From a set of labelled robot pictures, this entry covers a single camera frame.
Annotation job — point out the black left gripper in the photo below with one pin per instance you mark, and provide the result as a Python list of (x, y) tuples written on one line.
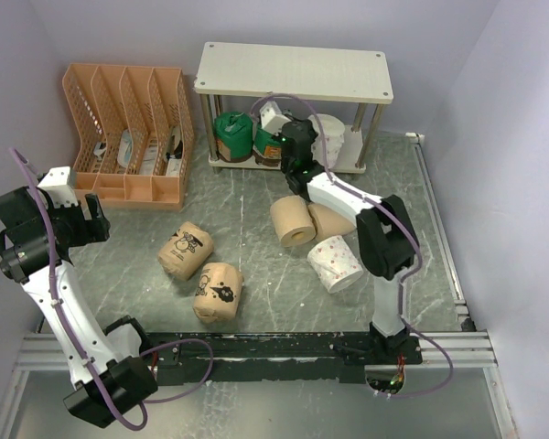
[(90, 230)]

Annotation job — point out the green brown roll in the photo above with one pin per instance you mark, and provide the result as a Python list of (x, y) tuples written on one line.
[(266, 151), (234, 136)]

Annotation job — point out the plain brown paper roll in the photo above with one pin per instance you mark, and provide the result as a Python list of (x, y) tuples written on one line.
[(328, 223), (292, 222)]

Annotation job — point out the white dotted paper roll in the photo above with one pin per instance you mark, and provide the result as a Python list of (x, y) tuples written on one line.
[(335, 264), (334, 130)]

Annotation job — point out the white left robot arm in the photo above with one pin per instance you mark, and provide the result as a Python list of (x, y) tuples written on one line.
[(107, 367)]

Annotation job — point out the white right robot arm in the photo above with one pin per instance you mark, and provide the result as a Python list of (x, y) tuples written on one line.
[(387, 242)]

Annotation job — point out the white two-tier shelf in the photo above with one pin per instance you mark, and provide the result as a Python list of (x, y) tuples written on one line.
[(313, 74)]

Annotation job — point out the kraft wrapped toilet paper roll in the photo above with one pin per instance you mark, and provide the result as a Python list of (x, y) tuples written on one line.
[(218, 294), (185, 251)]

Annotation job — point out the orange plastic file organizer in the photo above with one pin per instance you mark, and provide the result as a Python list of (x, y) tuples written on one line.
[(136, 134)]

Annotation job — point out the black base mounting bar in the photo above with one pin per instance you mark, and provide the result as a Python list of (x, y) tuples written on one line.
[(265, 359)]

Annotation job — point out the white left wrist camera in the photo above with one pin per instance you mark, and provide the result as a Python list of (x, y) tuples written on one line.
[(59, 184)]

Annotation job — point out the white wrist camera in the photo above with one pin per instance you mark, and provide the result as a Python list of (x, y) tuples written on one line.
[(59, 184), (272, 119)]

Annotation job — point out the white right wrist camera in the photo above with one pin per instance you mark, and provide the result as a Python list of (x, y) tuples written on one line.
[(272, 119)]

